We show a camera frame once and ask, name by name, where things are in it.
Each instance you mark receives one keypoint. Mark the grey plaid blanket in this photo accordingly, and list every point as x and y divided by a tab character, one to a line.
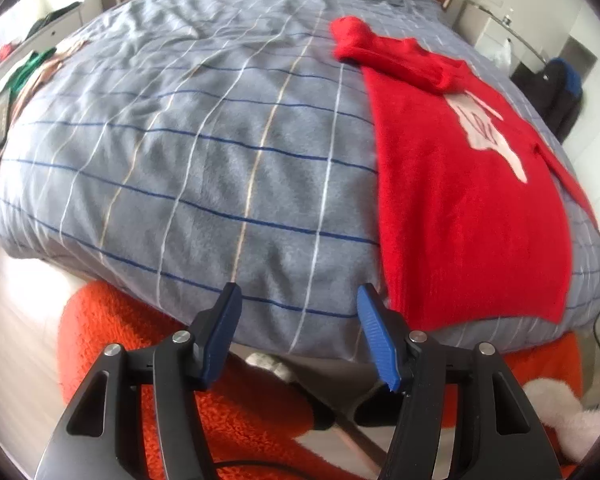
205	160

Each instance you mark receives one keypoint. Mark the white fluffy cloth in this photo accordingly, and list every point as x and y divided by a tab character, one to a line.
565	415

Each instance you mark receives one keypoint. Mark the white sock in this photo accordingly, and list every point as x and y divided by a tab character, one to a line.
270	364

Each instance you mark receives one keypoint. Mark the red knit sweater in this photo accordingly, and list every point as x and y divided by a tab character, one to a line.
455	195

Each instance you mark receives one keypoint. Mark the white nightstand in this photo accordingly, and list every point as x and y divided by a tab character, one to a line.
485	22

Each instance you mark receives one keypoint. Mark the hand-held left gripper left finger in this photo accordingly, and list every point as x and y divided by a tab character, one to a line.
221	330

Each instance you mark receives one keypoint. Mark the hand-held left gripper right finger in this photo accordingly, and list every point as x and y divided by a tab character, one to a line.
377	330

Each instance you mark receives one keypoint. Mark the green cloth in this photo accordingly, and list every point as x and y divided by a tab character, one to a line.
27	67

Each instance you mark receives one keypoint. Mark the orange fleece pants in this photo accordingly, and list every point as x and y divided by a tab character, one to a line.
110	320

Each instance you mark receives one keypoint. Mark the dark clothes pile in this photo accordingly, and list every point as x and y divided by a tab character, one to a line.
55	17

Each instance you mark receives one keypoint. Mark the white plastic bag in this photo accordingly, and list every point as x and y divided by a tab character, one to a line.
501	54

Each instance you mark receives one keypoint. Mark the small red cloth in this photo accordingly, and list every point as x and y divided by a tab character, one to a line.
7	52

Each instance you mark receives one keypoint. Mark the white dresser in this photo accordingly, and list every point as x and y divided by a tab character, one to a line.
55	35

